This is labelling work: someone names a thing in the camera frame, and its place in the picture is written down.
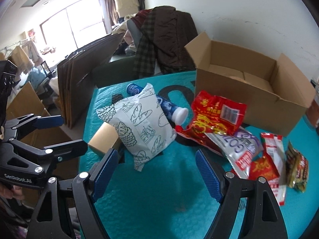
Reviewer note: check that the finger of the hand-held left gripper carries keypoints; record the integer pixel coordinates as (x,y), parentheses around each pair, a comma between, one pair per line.
(49,122)
(67,146)

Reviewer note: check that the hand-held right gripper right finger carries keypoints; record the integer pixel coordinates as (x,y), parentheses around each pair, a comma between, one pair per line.
(209,178)

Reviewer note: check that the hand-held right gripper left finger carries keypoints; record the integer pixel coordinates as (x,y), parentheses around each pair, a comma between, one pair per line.
(104,175)

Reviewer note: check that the white and purple snack packet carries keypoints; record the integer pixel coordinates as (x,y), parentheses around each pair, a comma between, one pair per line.
(241,149)

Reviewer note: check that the small red snack packet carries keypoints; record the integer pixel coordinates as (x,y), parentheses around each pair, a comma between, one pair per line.
(264,169)

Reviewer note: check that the large red snack packet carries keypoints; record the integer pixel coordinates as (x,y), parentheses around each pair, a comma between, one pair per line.
(211,119)

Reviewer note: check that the white bread-print snack bag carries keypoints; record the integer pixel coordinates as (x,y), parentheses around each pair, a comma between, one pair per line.
(142,127)

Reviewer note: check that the red and white sachet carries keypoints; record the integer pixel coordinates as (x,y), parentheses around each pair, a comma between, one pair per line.
(274,149)

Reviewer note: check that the person's left hand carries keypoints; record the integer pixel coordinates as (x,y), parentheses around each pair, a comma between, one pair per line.
(11,192)

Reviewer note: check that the large brown cardboard carton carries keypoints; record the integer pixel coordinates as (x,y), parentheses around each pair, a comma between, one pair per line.
(27,104)

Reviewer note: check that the small brown cardboard box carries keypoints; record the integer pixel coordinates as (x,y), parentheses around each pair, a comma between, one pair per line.
(103,139)

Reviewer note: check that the hanging beige garment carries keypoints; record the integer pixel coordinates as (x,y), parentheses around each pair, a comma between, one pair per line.
(33,51)

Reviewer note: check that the stack of flat cardboard sheets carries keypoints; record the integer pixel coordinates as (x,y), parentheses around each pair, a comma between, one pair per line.
(82,74)

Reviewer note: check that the teal bubble mat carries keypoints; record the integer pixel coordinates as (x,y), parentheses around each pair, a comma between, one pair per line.
(154,204)

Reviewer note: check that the blue bottle with white cap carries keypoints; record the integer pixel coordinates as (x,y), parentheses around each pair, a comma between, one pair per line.
(172,109)

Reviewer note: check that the ceiling vent panel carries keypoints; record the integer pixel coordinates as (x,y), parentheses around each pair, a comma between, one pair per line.
(28,2)

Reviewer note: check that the window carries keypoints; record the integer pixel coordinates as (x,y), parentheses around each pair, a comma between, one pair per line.
(69,27)

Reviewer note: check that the green and brown snack packet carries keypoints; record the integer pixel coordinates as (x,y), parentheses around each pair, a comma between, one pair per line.
(297,166)

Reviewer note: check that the dark plaid garment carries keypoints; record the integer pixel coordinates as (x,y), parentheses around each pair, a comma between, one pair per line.
(145,47)

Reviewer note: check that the brown curtain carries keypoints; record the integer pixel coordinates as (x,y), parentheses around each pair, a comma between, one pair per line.
(108,10)

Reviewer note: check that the brown quilted jacket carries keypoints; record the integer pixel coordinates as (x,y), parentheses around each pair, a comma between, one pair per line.
(172,37)

